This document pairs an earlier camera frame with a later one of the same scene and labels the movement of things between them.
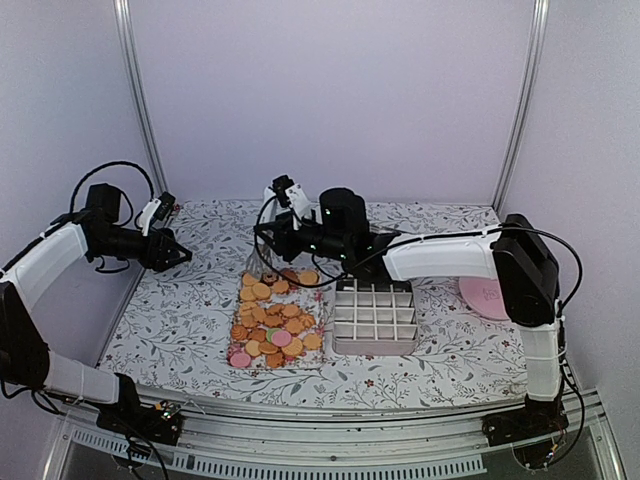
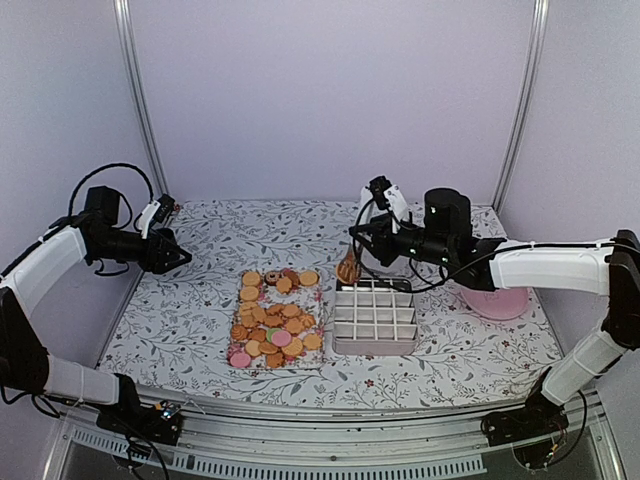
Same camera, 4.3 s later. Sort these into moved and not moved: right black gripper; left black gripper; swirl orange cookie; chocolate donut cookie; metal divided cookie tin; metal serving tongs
Moved: right black gripper; metal serving tongs
Not moved: chocolate donut cookie; swirl orange cookie; left black gripper; metal divided cookie tin
